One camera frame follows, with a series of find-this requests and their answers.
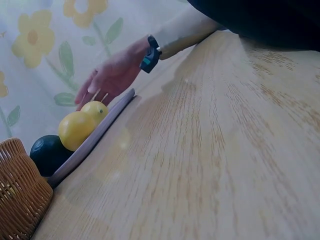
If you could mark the person's right fingers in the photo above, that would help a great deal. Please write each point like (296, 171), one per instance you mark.
(91, 91)

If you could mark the lilac plastic tray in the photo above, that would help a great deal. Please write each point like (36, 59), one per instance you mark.
(100, 130)

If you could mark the pile of yellow lemons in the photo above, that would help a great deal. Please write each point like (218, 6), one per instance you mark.
(75, 130)

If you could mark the person's body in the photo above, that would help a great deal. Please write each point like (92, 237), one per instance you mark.
(262, 22)

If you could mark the person's right hand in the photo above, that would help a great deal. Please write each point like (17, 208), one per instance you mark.
(117, 72)

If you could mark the red pomegranate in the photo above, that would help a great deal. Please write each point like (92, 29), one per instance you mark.
(48, 155)

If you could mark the person's right forearm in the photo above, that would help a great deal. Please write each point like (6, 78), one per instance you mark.
(182, 35)

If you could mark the black wrist band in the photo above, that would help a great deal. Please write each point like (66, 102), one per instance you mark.
(149, 58)

